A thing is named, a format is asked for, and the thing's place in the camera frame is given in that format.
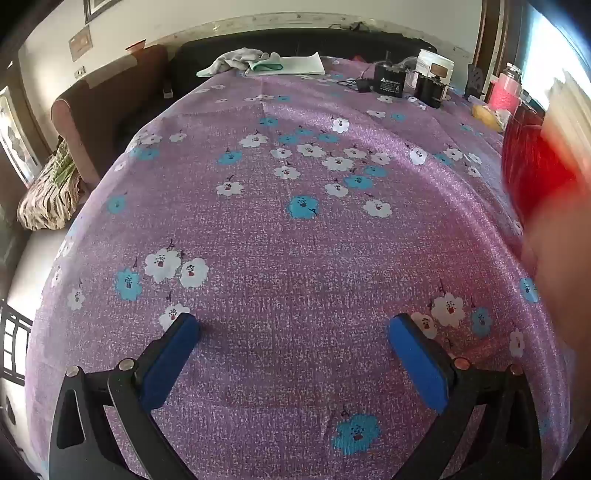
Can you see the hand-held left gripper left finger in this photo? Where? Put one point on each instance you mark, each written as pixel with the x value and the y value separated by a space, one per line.
pixel 171 364

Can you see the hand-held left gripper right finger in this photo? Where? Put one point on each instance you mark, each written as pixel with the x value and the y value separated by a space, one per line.
pixel 418 364

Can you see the purple floral tablecloth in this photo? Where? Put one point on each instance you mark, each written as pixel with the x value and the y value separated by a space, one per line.
pixel 295 258

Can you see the striped cushion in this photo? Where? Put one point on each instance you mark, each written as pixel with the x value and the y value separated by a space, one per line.
pixel 41 203

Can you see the yellow food bag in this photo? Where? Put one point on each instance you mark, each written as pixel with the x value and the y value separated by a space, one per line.
pixel 487 116

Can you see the brown armchair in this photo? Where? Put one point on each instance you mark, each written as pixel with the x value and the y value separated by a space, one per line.
pixel 92 115

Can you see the black jar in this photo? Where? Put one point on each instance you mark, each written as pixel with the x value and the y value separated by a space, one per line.
pixel 429 91

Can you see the black power adapter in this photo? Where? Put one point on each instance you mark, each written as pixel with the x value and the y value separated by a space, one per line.
pixel 364 86

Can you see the pink sleeved bottle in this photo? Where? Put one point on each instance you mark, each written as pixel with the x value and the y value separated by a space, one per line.
pixel 503 92

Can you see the black phone stand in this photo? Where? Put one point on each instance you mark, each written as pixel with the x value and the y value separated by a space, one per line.
pixel 474 81

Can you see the white plastic container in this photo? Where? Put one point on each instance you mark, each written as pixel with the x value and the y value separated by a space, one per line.
pixel 431 59

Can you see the white cloth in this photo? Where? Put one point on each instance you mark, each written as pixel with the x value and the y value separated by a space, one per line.
pixel 231 59

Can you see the black sofa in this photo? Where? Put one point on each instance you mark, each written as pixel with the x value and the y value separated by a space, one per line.
pixel 207 50

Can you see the wall light switch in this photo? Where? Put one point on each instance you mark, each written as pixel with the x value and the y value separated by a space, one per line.
pixel 80 71

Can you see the small wall plaque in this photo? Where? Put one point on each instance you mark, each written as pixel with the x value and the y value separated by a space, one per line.
pixel 81 42

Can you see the large framed wall painting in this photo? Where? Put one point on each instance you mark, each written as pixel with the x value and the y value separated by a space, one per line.
pixel 99 8

